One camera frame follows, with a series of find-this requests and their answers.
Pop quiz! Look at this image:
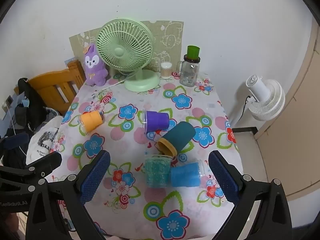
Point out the clear cotton swab container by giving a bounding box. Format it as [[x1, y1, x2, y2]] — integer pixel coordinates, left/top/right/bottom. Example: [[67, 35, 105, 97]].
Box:
[[160, 62, 173, 80]]

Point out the teal glitter cup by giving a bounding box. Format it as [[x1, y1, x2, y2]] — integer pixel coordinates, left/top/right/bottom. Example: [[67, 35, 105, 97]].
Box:
[[144, 155, 173, 188]]

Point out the white standing fan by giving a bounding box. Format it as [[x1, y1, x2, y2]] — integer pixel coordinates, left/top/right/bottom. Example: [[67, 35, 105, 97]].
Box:
[[229, 75, 285, 128]]

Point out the white fan cable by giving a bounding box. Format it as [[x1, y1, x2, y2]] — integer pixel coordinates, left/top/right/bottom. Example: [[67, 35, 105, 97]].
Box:
[[99, 76, 130, 92]]

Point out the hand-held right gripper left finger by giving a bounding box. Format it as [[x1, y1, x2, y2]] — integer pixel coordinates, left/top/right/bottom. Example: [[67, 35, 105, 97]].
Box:
[[26, 150, 111, 240]]

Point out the green translucent cup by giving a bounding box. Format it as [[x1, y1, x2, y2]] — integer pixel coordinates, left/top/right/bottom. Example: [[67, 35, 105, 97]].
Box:
[[187, 45, 199, 58]]

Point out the dark clothes pile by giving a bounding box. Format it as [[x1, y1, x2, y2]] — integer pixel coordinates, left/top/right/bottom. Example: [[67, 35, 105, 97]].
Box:
[[14, 78, 63, 135]]

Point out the purple cup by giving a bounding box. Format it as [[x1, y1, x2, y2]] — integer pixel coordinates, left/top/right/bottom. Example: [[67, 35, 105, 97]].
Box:
[[142, 110, 170, 132]]

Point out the beige wooden door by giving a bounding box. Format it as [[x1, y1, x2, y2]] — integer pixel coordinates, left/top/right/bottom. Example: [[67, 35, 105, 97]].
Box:
[[255, 20, 320, 198]]

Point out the black fan power cable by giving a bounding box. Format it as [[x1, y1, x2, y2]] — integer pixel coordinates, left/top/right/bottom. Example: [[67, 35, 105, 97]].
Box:
[[240, 95, 252, 122]]

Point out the glass mug jar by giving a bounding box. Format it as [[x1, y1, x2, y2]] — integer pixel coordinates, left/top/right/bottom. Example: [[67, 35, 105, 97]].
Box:
[[177, 54, 201, 87]]

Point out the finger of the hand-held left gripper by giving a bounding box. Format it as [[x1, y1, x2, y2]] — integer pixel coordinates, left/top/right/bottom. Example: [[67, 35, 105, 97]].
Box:
[[0, 134, 31, 151], [0, 151, 62, 196]]

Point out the orange cup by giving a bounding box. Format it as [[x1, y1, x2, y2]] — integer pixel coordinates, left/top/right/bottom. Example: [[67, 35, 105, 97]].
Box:
[[79, 111, 104, 132]]

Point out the wall socket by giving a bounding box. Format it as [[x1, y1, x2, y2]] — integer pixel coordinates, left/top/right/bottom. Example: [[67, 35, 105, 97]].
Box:
[[2, 95, 13, 113]]

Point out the white printed cloth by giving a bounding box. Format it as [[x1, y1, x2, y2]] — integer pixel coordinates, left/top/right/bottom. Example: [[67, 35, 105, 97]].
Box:
[[26, 116, 66, 165]]

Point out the purple plush toy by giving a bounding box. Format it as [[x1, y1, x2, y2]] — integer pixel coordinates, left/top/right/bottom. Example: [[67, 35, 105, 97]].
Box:
[[82, 43, 109, 86]]

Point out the teal cup with yellow rim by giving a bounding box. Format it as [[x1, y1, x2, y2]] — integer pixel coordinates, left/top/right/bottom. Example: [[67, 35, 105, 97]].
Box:
[[157, 121, 195, 157]]

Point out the wooden chair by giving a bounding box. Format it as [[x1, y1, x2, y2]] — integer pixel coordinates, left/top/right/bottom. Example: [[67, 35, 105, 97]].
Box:
[[27, 60, 87, 115]]

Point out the beige cartoon printed board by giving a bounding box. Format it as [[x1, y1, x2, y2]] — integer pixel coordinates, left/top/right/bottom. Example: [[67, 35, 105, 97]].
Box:
[[69, 20, 185, 74]]

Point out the green table fan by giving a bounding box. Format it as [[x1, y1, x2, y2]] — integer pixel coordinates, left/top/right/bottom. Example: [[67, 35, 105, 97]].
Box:
[[96, 18, 160, 92]]

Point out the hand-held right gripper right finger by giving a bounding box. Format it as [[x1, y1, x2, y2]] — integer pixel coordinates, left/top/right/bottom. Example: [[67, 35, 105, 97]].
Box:
[[208, 150, 293, 240]]

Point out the blue cup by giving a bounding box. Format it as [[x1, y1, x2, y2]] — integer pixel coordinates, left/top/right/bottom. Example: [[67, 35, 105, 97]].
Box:
[[170, 160, 206, 187]]

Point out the floral tablecloth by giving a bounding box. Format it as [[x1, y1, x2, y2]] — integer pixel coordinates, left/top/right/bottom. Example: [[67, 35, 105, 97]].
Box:
[[59, 76, 244, 239]]

